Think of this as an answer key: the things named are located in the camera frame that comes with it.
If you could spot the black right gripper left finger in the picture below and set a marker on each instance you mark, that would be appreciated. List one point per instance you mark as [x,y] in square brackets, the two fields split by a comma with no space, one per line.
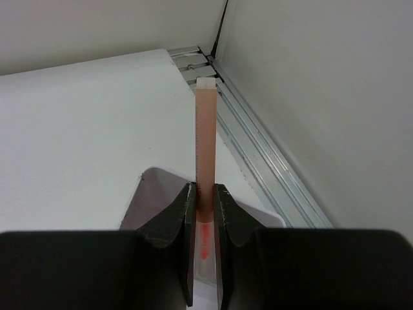
[164,256]

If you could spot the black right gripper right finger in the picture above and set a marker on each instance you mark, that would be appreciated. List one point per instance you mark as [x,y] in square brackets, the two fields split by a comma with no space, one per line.
[234,242]

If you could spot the orange highlighter pen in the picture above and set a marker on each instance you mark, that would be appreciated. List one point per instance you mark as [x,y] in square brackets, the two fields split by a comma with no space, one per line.
[206,103]

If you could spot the white divided container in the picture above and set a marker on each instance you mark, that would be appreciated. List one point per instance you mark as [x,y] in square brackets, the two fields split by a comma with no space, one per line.
[156,190]

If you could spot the aluminium right side rail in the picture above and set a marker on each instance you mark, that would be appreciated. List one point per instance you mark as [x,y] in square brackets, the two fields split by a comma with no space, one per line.
[272,178]

